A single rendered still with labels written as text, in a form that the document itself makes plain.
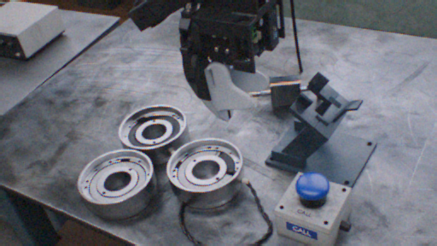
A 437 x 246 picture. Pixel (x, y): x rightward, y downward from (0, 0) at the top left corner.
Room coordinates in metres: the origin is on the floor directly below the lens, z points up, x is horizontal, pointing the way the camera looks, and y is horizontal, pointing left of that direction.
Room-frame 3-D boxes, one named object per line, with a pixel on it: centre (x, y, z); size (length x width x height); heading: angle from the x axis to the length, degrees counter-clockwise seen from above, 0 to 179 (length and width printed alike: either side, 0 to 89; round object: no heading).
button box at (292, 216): (0.42, -0.10, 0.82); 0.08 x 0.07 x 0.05; 51
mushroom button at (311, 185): (0.43, -0.10, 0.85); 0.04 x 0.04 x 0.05
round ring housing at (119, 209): (0.54, 0.15, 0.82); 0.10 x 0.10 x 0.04
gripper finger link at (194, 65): (0.47, 0.00, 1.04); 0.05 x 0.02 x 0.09; 143
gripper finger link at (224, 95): (0.46, -0.02, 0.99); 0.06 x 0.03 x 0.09; 53
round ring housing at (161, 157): (0.64, 0.09, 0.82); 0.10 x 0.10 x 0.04
